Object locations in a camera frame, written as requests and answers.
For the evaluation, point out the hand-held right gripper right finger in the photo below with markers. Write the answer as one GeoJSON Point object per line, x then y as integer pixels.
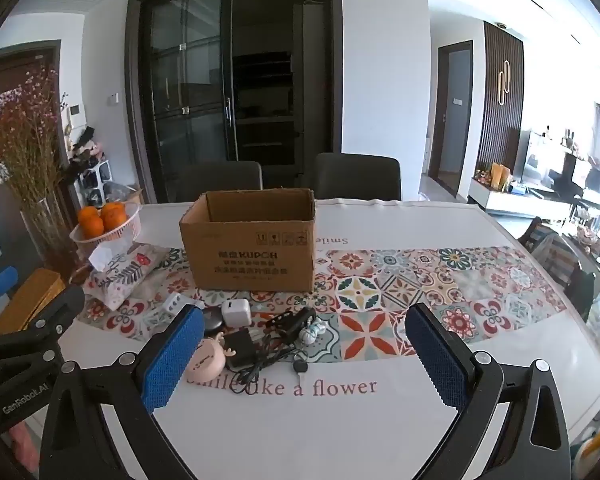
{"type": "Point", "coordinates": [437, 360]}

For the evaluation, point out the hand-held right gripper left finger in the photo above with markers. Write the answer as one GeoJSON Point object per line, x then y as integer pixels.
{"type": "Point", "coordinates": [172, 355]}

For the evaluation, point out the black round case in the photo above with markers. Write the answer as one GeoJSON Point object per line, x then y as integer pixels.
{"type": "Point", "coordinates": [213, 322]}

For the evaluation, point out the black power adapter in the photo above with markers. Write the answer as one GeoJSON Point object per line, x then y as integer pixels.
{"type": "Point", "coordinates": [241, 347]}

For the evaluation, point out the brown cardboard box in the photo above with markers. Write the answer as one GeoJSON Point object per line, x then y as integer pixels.
{"type": "Point", "coordinates": [250, 260]}

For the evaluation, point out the pink round gadget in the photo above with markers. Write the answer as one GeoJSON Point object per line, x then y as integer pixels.
{"type": "Point", "coordinates": [205, 357]}

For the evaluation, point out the white multi-plug adapter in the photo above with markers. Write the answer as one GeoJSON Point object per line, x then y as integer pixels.
{"type": "Point", "coordinates": [174, 305]}

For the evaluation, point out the glass vase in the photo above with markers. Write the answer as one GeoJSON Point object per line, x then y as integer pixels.
{"type": "Point", "coordinates": [47, 240]}

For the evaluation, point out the white charger cube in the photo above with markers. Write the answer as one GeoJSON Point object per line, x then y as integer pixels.
{"type": "Point", "coordinates": [236, 315]}

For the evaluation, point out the floral fabric tissue box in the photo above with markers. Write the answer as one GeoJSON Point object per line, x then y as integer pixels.
{"type": "Point", "coordinates": [130, 275]}

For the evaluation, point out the white plastic fruit basket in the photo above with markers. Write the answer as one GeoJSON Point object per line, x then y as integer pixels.
{"type": "Point", "coordinates": [111, 240]}

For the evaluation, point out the orange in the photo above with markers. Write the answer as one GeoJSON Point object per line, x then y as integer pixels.
{"type": "Point", "coordinates": [90, 221]}
{"type": "Point", "coordinates": [115, 216]}

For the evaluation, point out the printed patterned tablecloth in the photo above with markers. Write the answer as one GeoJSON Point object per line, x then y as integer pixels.
{"type": "Point", "coordinates": [330, 425]}

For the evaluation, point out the small white green toy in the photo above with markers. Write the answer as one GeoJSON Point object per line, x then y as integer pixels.
{"type": "Point", "coordinates": [312, 332]}

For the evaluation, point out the black plug-in gadget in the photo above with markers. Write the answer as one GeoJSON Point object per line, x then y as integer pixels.
{"type": "Point", "coordinates": [300, 317]}

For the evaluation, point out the grey plastic bag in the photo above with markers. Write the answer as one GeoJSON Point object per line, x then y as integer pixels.
{"type": "Point", "coordinates": [116, 192]}

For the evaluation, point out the white cubby shelf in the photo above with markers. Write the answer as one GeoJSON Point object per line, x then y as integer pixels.
{"type": "Point", "coordinates": [96, 180]}

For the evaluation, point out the small brown carton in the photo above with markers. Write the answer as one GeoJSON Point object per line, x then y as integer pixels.
{"type": "Point", "coordinates": [136, 195]}

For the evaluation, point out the striped cushion side chair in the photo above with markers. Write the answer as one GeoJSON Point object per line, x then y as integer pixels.
{"type": "Point", "coordinates": [555, 260]}

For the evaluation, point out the pink dried flowers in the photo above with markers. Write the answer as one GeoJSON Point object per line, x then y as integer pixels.
{"type": "Point", "coordinates": [27, 130]}

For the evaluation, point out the plush toys pile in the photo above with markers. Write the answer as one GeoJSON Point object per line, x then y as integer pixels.
{"type": "Point", "coordinates": [86, 150]}

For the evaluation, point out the dark grey dining chair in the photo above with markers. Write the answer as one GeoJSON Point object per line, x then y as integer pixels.
{"type": "Point", "coordinates": [220, 182]}
{"type": "Point", "coordinates": [357, 175]}

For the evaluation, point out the white media console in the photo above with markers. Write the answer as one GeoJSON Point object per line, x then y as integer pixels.
{"type": "Point", "coordinates": [520, 200]}

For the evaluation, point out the yellow bag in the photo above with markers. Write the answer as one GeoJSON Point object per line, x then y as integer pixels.
{"type": "Point", "coordinates": [500, 176]}

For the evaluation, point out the television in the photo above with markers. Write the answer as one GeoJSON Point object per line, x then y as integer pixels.
{"type": "Point", "coordinates": [555, 165]}

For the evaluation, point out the dark room door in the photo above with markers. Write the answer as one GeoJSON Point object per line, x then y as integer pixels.
{"type": "Point", "coordinates": [452, 120]}

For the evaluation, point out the dark glass sliding door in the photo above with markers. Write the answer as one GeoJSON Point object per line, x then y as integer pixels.
{"type": "Point", "coordinates": [190, 85]}

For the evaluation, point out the white wall switch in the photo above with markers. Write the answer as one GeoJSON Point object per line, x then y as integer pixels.
{"type": "Point", "coordinates": [112, 99]}

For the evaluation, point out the gold wall lamp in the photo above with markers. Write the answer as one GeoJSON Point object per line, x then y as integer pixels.
{"type": "Point", "coordinates": [503, 82]}

